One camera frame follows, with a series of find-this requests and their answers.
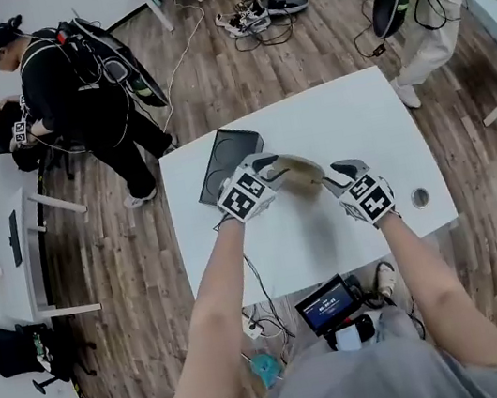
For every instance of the black shell backpack on floor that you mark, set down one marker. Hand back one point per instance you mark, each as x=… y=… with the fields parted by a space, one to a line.
x=285 y=3

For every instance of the black chest-mounted screen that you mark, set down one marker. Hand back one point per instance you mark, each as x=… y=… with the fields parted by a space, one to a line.
x=327 y=308

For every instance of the black box with round recesses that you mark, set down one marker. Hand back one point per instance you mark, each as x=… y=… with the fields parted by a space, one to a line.
x=227 y=159

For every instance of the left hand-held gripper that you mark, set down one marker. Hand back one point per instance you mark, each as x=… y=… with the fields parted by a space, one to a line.
x=243 y=196

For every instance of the person's grey shirt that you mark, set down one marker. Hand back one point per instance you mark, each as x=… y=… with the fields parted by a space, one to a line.
x=349 y=390

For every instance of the beige cloth pouch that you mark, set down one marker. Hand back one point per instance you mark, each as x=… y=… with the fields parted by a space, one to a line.
x=303 y=174

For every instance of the flat black device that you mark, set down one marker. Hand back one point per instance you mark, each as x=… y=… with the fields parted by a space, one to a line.
x=14 y=239

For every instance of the white box under screen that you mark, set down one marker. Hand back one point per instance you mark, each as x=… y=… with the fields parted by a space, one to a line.
x=348 y=339

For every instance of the white power strip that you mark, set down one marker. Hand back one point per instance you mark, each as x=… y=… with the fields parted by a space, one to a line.
x=252 y=328

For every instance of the person's right forearm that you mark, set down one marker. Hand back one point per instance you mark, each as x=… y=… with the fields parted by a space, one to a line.
x=441 y=292

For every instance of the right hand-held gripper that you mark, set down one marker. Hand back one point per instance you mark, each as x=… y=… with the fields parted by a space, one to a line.
x=368 y=201

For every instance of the small white desk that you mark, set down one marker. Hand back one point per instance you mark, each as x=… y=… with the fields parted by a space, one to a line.
x=33 y=260

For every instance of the person's left forearm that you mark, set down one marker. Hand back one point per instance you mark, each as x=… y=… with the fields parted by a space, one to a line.
x=214 y=304

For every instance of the person's white shoe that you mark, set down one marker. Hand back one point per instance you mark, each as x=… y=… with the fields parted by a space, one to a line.
x=386 y=278

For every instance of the blue object on floor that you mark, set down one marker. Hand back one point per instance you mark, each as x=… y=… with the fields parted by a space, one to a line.
x=266 y=368

